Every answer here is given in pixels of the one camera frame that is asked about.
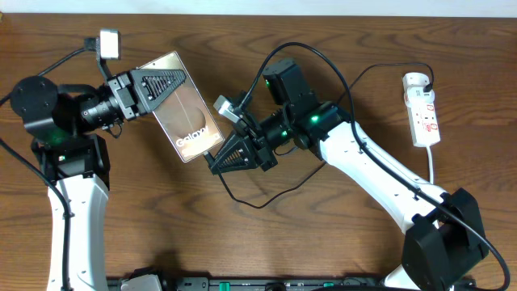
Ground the black USB charging cable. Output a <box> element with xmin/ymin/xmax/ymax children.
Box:
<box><xmin>203</xmin><ymin>62</ymin><xmax>435</xmax><ymax>210</ymax></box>

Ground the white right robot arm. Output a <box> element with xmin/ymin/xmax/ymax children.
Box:
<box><xmin>207</xmin><ymin>97</ymin><xmax>489</xmax><ymax>290</ymax></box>

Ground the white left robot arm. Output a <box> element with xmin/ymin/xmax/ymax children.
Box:
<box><xmin>8</xmin><ymin>69</ymin><xmax>187</xmax><ymax>290</ymax></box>

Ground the white USB charger adapter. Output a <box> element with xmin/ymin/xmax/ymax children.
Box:
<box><xmin>402</xmin><ymin>72</ymin><xmax>435</xmax><ymax>103</ymax></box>

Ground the white power strip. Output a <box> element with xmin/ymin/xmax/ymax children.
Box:
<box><xmin>403</xmin><ymin>91</ymin><xmax>440</xmax><ymax>147</ymax></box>

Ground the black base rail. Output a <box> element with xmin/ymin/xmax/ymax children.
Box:
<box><xmin>107</xmin><ymin>274</ymin><xmax>382</xmax><ymax>291</ymax></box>

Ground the white power strip cord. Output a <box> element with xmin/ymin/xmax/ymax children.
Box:
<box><xmin>426</xmin><ymin>145</ymin><xmax>435</xmax><ymax>185</ymax></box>

